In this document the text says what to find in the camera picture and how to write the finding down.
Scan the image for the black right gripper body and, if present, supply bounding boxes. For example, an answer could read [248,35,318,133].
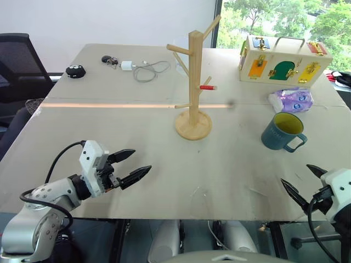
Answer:
[312,185,336,216]

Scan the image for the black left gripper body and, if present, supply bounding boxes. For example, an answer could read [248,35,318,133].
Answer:
[94,162,123,193]

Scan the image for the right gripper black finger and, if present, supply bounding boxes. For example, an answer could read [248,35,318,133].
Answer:
[280,178,312,216]
[305,164,329,179]

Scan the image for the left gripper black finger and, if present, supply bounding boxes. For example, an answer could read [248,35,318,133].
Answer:
[119,164,152,191]
[109,148,137,165]

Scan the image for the wooden mug tree stand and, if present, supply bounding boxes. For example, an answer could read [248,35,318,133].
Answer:
[166,14,222,141]

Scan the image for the black chair base leg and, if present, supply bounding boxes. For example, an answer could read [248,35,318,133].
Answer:
[290,233,341,250]

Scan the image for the teal mug with yellow inside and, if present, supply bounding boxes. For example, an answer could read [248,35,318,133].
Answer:
[260,112,309,154]

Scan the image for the grey rounded leg shell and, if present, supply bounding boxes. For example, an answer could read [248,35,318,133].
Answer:
[224,220,259,254]
[147,219,181,263]

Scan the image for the purple tissue pack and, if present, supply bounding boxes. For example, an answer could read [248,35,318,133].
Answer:
[268,87,314,114]

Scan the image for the white charger plug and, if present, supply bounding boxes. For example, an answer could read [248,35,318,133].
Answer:
[119,60,137,72]

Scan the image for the grey robot torso top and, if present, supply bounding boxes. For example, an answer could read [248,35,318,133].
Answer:
[163,253,295,263]

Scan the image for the black round pouch with eyes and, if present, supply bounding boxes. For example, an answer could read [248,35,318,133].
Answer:
[65,64,87,79]

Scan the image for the black and white cloth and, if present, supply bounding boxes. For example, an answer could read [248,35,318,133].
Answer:
[335,71,351,89]

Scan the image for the black key fob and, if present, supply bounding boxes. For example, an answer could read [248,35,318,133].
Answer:
[101,55,120,66]

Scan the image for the dark upholstered chair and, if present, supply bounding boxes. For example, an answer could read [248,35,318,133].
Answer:
[0,98,45,163]

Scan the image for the wooden lock box with latches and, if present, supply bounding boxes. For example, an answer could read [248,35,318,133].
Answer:
[237,35,334,89]

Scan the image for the black mesh office chair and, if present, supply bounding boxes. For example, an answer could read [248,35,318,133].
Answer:
[0,33,55,105]

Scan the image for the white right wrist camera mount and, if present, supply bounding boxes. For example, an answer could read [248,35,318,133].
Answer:
[320,168,351,224]

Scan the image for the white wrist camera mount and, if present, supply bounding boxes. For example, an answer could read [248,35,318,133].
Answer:
[320,168,351,224]
[79,140,112,198]

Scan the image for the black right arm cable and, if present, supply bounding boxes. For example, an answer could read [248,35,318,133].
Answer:
[307,196,342,263]

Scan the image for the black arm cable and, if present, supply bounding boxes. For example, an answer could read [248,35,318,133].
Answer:
[307,196,342,263]
[19,140,86,233]

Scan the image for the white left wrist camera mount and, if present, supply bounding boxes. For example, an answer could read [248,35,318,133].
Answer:
[79,140,112,198]

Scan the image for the black table frame leg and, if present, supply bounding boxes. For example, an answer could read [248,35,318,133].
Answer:
[268,221,289,260]
[109,219,130,263]

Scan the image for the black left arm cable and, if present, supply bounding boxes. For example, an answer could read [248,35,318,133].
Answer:
[19,140,86,233]

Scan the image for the thin white cable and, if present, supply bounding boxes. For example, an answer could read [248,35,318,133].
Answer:
[207,220,229,250]

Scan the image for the grey charging cable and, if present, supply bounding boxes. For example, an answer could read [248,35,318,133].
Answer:
[133,60,172,83]

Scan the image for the black window frame post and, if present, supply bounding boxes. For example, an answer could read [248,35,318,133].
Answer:
[212,0,223,49]

